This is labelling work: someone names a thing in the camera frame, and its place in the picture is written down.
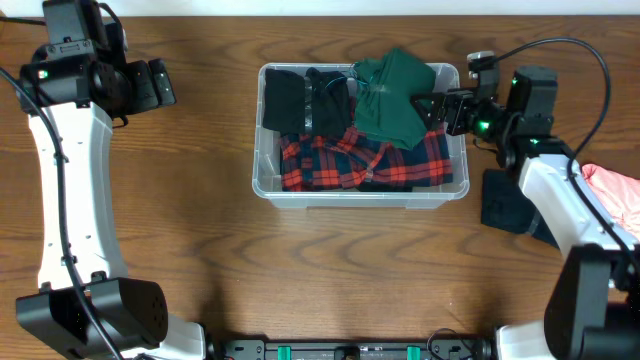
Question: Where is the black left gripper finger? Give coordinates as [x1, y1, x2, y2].
[126, 61, 159, 114]
[149, 59, 176, 106]

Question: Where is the dark green garment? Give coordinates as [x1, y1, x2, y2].
[353, 49, 436, 150]

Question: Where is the red navy plaid shirt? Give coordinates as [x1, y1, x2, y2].
[281, 128, 453, 192]

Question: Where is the black garment with tape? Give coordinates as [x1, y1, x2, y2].
[262, 67, 353, 136]

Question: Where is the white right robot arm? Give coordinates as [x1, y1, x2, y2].
[410, 65, 639, 359]

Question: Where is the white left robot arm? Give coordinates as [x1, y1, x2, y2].
[12, 0, 208, 359]

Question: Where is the navy folded garment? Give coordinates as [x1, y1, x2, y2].
[481, 169, 559, 249]

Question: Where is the clear plastic storage bin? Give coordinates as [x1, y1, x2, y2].
[252, 63, 470, 209]

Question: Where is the pink folded garment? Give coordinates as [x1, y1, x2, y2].
[582, 164, 640, 239]

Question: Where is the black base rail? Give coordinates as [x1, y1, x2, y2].
[219, 337, 496, 360]

